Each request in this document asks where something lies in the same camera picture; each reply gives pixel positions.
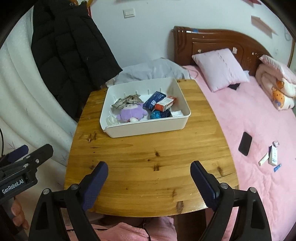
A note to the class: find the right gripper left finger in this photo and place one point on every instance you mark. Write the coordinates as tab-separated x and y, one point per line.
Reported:
92	184

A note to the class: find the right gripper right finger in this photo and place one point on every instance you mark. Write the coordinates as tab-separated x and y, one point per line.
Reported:
206	183

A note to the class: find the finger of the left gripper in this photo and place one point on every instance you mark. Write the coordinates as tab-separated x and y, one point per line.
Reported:
16	154
40	155

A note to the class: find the clear plastic box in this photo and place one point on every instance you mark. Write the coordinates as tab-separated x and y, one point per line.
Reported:
112	120

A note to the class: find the purple plush toy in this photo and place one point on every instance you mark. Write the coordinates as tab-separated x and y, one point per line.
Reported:
132	113

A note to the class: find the blue drawstring pouch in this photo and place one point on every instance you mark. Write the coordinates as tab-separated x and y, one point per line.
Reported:
157	114

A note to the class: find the plaid fabric bow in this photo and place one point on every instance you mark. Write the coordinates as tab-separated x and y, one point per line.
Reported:
131	99

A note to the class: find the long orange white box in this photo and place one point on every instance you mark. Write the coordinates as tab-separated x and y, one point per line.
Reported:
165	103

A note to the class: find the blue Mastic snack packet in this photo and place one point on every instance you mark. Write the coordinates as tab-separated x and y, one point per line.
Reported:
153	100

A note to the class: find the red white box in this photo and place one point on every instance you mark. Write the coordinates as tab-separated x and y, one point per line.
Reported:
177	113

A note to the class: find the person's left hand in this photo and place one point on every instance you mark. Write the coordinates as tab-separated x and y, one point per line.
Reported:
18	215

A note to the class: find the white curtain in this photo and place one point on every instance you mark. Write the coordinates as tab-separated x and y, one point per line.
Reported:
30	115

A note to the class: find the black smartphone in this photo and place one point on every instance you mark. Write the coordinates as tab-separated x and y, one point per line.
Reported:
245	144

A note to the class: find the wooden table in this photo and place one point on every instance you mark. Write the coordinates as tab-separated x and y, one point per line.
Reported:
149	175

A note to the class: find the small white tube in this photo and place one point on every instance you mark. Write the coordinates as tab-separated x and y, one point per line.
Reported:
263	159

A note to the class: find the pink bedspread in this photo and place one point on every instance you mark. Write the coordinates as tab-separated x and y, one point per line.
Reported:
248	109

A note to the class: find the white plastic tray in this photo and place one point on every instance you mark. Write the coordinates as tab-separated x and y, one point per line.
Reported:
145	89

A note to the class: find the black jacket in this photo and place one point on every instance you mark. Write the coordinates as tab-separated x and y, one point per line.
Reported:
71	54

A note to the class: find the pink pillow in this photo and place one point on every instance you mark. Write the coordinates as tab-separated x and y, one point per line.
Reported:
220	69

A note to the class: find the folded pink cartoon quilt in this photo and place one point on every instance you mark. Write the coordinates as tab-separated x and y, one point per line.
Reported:
277	81

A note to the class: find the grey blanket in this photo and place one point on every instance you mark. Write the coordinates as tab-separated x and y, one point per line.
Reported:
153	69

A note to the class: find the wooden headboard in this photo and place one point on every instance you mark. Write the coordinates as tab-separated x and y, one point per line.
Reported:
191	41

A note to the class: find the white light switch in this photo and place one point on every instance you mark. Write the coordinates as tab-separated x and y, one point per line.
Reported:
129	13

